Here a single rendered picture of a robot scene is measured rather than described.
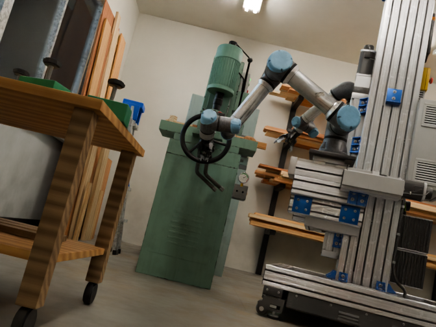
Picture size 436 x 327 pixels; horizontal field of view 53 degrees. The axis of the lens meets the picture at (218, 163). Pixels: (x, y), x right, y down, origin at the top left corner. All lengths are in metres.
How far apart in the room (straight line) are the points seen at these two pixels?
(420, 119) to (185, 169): 1.30
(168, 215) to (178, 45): 3.23
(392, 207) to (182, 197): 1.14
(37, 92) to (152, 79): 4.31
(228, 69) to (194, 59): 2.57
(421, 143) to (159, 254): 1.53
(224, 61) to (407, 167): 1.27
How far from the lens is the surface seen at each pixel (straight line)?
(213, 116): 2.05
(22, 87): 1.05
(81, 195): 3.73
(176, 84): 5.26
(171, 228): 2.54
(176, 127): 2.62
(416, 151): 2.41
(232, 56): 2.85
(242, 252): 4.98
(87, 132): 0.99
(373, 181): 2.07
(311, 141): 4.78
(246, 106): 2.22
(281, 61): 2.14
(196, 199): 2.54
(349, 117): 2.13
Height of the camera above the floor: 0.30
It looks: 9 degrees up
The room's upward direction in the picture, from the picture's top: 13 degrees clockwise
